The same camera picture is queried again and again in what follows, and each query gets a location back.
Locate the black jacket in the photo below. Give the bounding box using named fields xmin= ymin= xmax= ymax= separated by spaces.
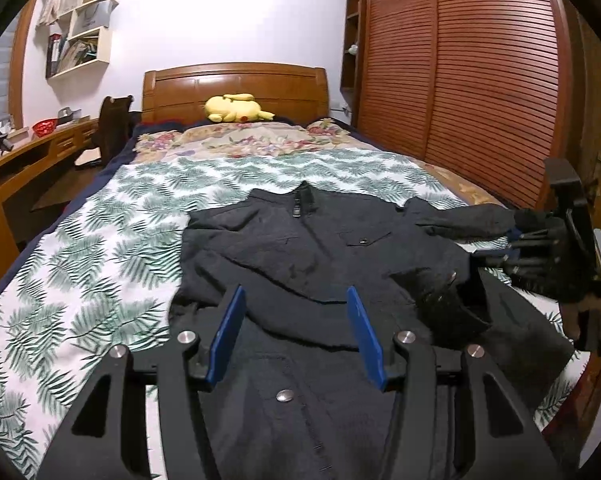
xmin=169 ymin=183 xmax=573 ymax=479

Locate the person's right hand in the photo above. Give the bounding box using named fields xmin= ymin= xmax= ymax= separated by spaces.
xmin=559 ymin=295 xmax=601 ymax=350

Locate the leaf print bed sheet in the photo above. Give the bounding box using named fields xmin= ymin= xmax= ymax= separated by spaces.
xmin=0 ymin=147 xmax=592 ymax=480

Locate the wooden louvered wardrobe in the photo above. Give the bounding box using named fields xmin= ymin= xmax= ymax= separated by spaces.
xmin=340 ymin=0 xmax=572 ymax=207

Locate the floral pillow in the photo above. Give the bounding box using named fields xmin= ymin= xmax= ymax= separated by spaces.
xmin=132 ymin=119 xmax=358 ymax=164

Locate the yellow plush toy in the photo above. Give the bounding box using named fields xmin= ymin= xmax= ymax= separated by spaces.
xmin=204 ymin=93 xmax=274 ymax=124

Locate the dark wooden chair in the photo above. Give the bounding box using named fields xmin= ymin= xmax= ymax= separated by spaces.
xmin=31 ymin=96 xmax=134 ymax=212

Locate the wooden desk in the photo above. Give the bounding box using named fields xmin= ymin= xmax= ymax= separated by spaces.
xmin=0 ymin=119 xmax=99 ymax=280

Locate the wooden headboard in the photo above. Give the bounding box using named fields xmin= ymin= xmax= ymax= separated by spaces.
xmin=142 ymin=62 xmax=329 ymax=125

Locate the red bowl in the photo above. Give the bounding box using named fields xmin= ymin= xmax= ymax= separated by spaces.
xmin=31 ymin=118 xmax=58 ymax=138

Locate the white wall shelf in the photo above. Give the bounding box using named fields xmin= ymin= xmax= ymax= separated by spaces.
xmin=38 ymin=0 xmax=118 ymax=80

